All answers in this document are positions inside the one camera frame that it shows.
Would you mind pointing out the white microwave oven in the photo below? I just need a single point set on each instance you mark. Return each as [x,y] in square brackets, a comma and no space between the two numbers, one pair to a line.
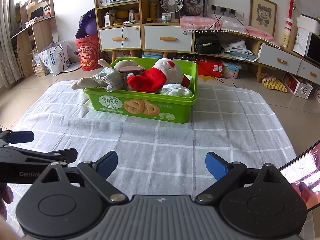
[307,44]

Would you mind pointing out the long wooden tv cabinet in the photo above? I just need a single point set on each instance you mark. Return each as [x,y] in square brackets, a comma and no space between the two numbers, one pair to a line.
[168,38]

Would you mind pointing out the person's right hand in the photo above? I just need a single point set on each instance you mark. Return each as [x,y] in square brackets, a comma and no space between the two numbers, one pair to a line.
[305,193]

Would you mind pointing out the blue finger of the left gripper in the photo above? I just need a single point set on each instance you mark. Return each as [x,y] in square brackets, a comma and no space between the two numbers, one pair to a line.
[20,137]

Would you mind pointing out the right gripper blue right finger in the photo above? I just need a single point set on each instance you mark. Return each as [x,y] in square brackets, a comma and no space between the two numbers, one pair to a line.
[229,177]

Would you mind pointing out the green plastic bin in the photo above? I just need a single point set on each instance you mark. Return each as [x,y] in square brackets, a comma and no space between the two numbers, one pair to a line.
[148,105]

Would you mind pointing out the white paper shopping bag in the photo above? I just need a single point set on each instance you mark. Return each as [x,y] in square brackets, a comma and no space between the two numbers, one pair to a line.
[55,57]

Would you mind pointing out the grey checked table cloth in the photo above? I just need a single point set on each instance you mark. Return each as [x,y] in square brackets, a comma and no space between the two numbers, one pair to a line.
[155,156]

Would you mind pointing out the red white santa plush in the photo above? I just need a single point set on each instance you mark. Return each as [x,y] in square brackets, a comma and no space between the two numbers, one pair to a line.
[163,72]

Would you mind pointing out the wooden shelf cabinet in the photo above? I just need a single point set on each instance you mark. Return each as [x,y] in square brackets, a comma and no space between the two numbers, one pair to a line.
[119,27]

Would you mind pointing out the clear bin black lid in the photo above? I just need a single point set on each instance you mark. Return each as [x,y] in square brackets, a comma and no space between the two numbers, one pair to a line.
[185,57]

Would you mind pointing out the beige rabbit doll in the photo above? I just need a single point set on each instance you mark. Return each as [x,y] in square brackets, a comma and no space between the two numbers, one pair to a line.
[110,78]

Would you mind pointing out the wooden desk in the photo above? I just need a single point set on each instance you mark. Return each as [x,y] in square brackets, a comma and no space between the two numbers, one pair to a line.
[35,33]

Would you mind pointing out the small white desk fan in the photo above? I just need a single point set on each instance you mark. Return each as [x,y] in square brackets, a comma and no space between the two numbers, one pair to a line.
[171,6]

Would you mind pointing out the wall power sockets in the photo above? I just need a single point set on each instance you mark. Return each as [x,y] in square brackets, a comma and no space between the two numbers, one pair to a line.
[228,12]

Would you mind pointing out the white toy box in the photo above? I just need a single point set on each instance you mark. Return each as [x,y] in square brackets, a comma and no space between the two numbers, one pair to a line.
[297,86]

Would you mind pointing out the yellow egg tray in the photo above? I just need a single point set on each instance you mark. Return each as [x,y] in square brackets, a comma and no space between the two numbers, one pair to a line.
[272,83]

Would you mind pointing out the framed cartoon girl picture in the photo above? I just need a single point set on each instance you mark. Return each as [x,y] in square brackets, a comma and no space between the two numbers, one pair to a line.
[263,14]

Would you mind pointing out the smartphone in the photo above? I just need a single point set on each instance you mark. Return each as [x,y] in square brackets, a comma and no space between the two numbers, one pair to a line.
[305,167]

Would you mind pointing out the framed cat picture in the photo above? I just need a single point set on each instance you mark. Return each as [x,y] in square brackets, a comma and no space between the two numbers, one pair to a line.
[194,8]

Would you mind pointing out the red cardboard box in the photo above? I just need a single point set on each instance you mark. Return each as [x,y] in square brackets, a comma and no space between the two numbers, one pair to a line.
[208,67]

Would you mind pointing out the red printed bucket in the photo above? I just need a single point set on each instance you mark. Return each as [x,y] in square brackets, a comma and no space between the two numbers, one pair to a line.
[89,52]

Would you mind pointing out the pink lace cloth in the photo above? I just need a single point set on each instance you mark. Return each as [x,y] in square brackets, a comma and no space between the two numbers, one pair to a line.
[205,24]

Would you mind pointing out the person's left hand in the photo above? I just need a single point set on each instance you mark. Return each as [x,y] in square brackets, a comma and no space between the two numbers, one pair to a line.
[6,197]

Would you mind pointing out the black bag on shelf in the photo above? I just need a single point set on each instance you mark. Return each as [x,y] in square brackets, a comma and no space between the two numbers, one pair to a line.
[208,44]

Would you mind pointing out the white cloth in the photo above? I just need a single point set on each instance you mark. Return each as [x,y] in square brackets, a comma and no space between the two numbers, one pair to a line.
[176,89]

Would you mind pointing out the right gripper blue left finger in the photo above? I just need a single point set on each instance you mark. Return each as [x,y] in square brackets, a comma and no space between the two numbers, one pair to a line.
[95,174]

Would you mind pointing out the clear bin blue lid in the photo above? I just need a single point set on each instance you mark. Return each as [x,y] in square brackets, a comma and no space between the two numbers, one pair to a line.
[152,54]

